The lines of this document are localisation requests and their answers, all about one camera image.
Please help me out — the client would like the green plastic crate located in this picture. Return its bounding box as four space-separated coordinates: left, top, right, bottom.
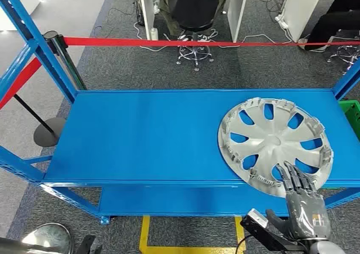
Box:
339 99 360 140

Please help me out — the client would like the black stanchion with dark base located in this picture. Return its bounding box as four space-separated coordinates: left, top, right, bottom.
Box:
13 93 67 148

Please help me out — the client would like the person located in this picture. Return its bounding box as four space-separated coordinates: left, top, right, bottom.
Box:
158 0 228 38
298 0 360 53

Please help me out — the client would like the blue metal shelf rack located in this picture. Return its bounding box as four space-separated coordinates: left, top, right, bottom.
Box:
0 0 360 225

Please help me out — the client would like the white power strip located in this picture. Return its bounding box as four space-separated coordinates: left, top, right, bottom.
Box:
275 13 291 30

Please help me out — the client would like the dark chrome barrier post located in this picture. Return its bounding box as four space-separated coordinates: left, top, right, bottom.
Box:
43 30 88 92

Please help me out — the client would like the grey plastic wheel hubcap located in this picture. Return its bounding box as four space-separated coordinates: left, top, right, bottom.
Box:
217 97 334 199

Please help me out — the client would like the black robot tether cable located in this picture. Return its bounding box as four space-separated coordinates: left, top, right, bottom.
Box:
234 233 254 254

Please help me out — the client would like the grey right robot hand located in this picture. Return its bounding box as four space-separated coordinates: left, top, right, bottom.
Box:
266 161 332 241

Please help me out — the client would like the chrome stanchion with mirror base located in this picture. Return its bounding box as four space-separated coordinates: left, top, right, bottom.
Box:
0 222 75 254

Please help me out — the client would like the yellow floor tape square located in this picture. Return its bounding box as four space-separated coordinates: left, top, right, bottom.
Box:
139 215 247 254

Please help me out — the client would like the black stool with chrome base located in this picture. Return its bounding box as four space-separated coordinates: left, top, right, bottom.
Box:
176 19 215 72

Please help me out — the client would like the red barrier belt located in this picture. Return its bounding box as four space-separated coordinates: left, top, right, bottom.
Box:
0 57 43 111
63 36 360 48

